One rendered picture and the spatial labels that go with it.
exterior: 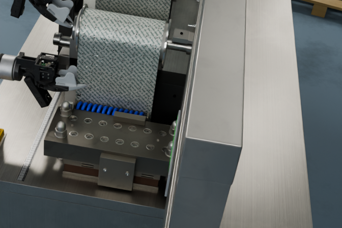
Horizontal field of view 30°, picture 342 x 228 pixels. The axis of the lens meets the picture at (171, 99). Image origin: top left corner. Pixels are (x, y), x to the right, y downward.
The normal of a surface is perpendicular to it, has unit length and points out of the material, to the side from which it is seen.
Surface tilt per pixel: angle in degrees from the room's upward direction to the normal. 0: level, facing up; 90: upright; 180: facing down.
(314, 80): 0
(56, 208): 90
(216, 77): 0
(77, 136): 0
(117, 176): 90
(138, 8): 92
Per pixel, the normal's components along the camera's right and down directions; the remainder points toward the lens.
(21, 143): 0.13, -0.79
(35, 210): -0.11, 0.59
